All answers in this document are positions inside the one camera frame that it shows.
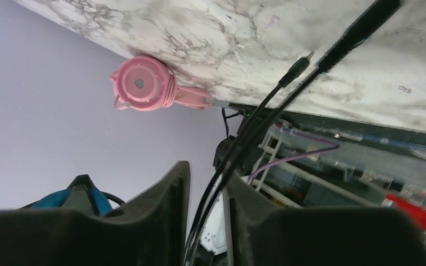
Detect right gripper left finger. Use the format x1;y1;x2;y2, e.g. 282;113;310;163
0;161;190;265

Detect black blue headphones with cable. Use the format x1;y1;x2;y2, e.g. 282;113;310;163
22;0;403;266

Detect pink headphones with cable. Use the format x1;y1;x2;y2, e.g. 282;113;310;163
110;55;214;111

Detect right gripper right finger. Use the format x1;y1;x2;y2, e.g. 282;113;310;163
226;175;426;265

